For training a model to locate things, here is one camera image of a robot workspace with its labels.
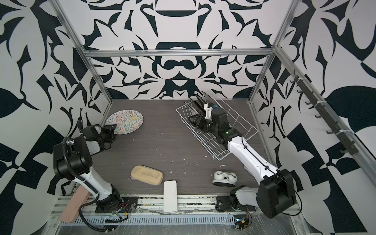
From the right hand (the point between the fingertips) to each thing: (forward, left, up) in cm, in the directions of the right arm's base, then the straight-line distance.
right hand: (190, 119), depth 76 cm
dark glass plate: (+21, -12, -7) cm, 25 cm away
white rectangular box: (-31, +11, -21) cm, 39 cm away
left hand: (+10, +48, -16) cm, 51 cm away
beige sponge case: (-21, +24, -21) cm, 38 cm away
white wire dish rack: (-2, -12, -25) cm, 27 cm away
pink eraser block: (-38, +58, -23) cm, 73 cm away
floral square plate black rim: (+18, -5, -8) cm, 20 cm away
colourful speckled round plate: (+16, +45, -23) cm, 53 cm away
